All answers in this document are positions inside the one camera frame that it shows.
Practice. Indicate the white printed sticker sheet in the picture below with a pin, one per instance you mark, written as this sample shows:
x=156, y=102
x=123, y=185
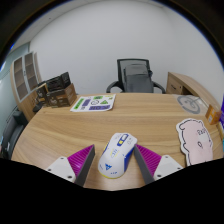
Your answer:
x=93, y=103

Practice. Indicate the pink pig-shaped mouse pad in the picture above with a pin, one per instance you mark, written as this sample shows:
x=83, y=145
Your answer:
x=196, y=143

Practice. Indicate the white and blue computer mouse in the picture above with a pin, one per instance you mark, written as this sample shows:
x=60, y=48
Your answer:
x=115, y=156

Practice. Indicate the grey backpack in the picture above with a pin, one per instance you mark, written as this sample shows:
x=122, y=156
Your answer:
x=138, y=80

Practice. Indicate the black cardboard box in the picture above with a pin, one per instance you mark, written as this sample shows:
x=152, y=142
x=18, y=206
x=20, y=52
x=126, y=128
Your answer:
x=57, y=81

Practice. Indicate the clear sheet with grey circle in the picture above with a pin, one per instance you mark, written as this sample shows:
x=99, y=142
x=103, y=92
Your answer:
x=188, y=104

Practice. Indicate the black mesh office chair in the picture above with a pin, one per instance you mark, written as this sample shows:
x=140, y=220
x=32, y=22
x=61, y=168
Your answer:
x=115, y=85

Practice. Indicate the wooden side desk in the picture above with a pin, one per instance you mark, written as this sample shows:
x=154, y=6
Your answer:
x=186, y=85

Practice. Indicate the wooden shelf unit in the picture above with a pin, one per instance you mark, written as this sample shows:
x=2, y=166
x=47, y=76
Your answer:
x=23, y=78

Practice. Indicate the black sofa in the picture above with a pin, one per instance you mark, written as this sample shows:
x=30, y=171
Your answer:
x=11, y=133

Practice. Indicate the large brown cardboard box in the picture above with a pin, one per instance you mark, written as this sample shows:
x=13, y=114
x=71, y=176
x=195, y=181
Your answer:
x=62, y=96

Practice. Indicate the small brown cardboard box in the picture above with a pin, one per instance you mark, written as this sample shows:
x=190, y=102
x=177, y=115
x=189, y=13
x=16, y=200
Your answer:
x=40, y=93

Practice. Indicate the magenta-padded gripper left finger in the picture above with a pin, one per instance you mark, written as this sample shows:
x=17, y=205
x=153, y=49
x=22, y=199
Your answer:
x=78, y=161

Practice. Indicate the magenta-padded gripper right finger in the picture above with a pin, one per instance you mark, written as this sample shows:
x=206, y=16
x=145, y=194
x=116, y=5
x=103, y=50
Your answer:
x=149, y=160

